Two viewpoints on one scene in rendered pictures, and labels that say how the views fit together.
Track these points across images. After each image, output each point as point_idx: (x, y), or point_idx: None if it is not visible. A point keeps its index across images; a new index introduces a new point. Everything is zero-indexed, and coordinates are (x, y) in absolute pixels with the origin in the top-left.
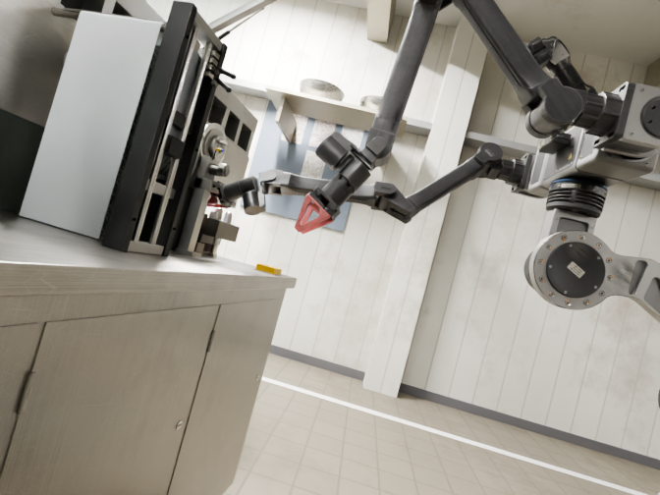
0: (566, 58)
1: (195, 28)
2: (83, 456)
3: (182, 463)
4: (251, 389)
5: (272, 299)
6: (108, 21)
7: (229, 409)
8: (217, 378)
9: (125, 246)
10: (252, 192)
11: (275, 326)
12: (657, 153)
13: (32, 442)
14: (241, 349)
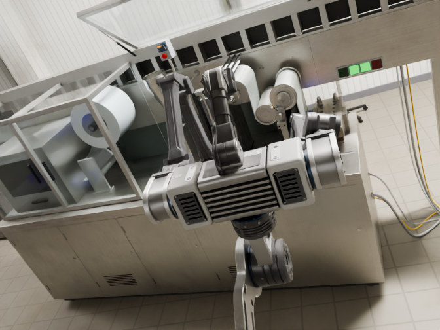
0: (210, 91)
1: (201, 96)
2: (221, 236)
3: (290, 253)
4: (356, 234)
5: (336, 186)
6: None
7: (326, 240)
8: (293, 225)
9: None
10: (291, 128)
11: (365, 201)
12: (179, 219)
13: (200, 230)
14: (310, 213)
